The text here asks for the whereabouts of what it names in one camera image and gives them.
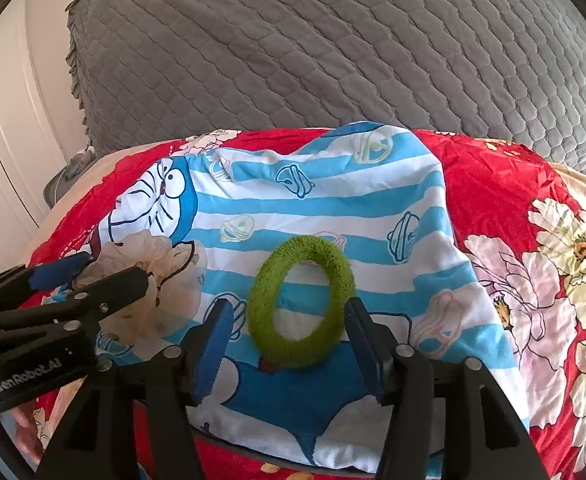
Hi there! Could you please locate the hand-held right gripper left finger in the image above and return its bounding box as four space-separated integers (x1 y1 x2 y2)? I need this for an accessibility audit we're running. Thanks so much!
35 297 236 480

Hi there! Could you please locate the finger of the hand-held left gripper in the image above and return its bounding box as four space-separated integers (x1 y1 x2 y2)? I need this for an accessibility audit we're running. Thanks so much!
0 266 151 341
0 251 96 311

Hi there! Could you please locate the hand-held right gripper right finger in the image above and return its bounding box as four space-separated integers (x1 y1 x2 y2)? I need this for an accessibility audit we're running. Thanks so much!
344 296 536 480

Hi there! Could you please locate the green fuzzy scrunchie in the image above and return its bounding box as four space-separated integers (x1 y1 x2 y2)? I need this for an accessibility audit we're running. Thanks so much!
247 234 356 370

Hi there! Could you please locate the cream sheer scrunchie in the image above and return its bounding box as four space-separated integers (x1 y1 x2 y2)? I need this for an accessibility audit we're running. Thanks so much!
75 232 208 348

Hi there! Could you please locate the person's left hand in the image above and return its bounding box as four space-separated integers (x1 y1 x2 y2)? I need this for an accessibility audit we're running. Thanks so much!
0 402 46 466

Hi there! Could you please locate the grey bedside object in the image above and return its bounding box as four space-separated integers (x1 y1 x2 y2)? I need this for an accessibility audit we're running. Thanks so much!
43 147 98 208

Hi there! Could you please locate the thin black hair band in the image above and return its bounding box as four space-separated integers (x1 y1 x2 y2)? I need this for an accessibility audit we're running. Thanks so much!
145 240 198 311

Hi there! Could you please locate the white wardrobe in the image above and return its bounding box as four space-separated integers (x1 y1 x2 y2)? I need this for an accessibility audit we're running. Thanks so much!
0 0 91 281

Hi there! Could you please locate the blue striped cartoon cloth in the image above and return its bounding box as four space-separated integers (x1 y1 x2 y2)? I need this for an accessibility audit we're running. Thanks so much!
95 121 531 470

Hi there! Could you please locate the red floral blanket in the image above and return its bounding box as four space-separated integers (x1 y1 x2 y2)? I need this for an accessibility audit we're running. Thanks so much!
23 127 586 480

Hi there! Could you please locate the grey quilted headboard cushion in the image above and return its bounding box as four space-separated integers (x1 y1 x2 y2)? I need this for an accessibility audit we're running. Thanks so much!
64 0 586 191

